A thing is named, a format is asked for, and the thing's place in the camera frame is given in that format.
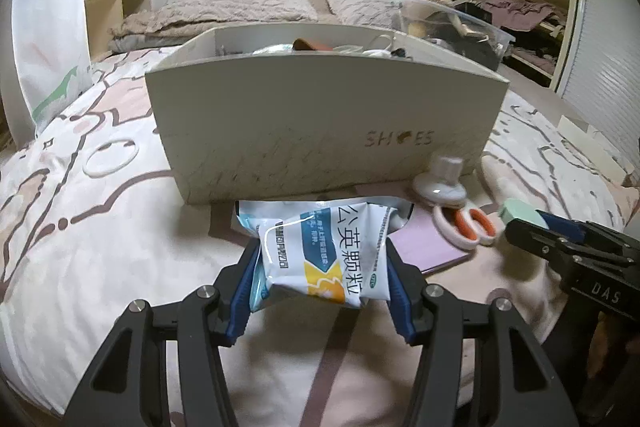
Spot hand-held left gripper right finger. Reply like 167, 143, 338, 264
385, 239, 581, 427

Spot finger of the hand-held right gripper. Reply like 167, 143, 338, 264
537, 209, 640, 258
504, 219, 601, 269

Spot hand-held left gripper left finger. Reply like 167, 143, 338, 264
64, 239, 261, 427

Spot blue white medicine packet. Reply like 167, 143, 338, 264
235, 199, 413, 313

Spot white cardboard box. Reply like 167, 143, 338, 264
144, 24, 511, 206

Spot lilac flat card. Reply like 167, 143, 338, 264
387, 207, 473, 278

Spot orange white scissors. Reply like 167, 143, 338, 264
432, 202, 498, 250

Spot white suction cup hook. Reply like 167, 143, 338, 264
412, 154, 468, 208

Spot pink bunny printed bedsheet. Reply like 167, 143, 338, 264
0, 47, 640, 427

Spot white shutter door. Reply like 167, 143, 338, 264
555, 0, 640, 158

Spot clear plastic storage bin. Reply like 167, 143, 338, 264
390, 0, 516, 70

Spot pile of clothes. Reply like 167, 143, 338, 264
480, 0, 571, 72

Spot black box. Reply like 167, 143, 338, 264
455, 2, 493, 20

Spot brown fleece duvet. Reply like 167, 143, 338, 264
110, 0, 416, 55

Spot beige quilted pillow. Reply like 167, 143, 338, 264
324, 0, 416, 28
122, 0, 321, 38

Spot wooden bedside shelf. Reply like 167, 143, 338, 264
82, 0, 153, 58

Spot white tote bag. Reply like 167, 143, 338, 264
10, 0, 95, 140

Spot white ring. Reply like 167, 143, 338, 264
82, 138, 140, 178

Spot white charging cable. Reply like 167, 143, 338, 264
365, 34, 396, 58

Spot brown leather strap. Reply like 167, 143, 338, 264
292, 38, 333, 52

